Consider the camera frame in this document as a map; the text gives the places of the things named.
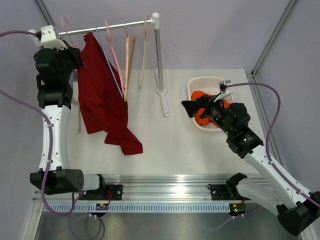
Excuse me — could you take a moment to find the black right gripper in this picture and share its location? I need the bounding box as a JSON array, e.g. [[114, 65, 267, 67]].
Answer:
[[182, 92, 234, 136]]

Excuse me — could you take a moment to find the orange t shirt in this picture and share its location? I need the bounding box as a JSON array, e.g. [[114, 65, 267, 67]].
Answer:
[[191, 90, 232, 128]]

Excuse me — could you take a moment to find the light blue wire hanger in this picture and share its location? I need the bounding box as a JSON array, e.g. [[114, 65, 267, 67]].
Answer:
[[95, 25, 124, 98]]

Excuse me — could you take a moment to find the thin pink wire hanger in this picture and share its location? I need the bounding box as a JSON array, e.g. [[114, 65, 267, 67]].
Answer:
[[60, 16, 85, 48]]

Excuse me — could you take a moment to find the dark red t shirt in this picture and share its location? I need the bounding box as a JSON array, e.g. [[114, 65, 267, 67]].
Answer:
[[77, 33, 143, 156]]

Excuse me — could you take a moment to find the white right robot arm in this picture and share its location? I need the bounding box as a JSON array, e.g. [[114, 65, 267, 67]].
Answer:
[[181, 95, 320, 236]]

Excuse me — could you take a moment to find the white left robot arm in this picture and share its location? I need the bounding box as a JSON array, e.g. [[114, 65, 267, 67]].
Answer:
[[29, 46, 107, 200]]

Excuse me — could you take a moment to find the thick pink plastic hanger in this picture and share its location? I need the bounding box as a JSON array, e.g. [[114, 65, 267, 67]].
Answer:
[[104, 19, 124, 93]]

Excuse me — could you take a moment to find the brown wooden hanger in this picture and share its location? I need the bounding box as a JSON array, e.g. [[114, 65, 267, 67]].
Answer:
[[123, 23, 136, 102]]

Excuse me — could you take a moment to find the beige wooden hanger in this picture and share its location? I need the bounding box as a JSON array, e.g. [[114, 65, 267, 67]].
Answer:
[[138, 14, 149, 90]]

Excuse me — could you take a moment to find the white perforated plastic basket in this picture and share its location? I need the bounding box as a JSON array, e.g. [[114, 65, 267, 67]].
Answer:
[[187, 76, 224, 134]]

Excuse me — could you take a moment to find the white metal clothes rack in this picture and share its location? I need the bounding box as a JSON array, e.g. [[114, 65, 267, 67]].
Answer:
[[27, 11, 171, 135]]

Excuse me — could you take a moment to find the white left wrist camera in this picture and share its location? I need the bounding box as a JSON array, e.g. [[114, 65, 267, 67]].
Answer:
[[40, 25, 68, 51]]

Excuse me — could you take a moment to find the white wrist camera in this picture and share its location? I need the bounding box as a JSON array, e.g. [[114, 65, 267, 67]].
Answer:
[[214, 80, 235, 103], [40, 25, 68, 51]]

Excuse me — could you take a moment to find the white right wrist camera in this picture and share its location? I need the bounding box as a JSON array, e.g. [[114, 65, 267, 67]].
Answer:
[[214, 80, 235, 103]]

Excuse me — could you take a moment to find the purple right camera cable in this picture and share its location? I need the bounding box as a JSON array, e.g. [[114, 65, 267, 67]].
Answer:
[[224, 82, 320, 206]]

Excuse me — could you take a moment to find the purple camera cable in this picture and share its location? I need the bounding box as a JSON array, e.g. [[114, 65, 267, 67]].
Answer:
[[0, 29, 106, 238], [224, 82, 320, 206]]

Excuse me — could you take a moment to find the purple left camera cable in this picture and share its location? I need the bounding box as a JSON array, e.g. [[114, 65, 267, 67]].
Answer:
[[0, 29, 106, 238]]

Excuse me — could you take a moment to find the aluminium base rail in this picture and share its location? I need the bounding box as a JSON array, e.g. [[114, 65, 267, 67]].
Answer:
[[30, 170, 241, 203]]

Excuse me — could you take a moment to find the white slotted cable duct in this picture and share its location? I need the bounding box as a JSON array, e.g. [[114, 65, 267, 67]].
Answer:
[[42, 202, 232, 214]]

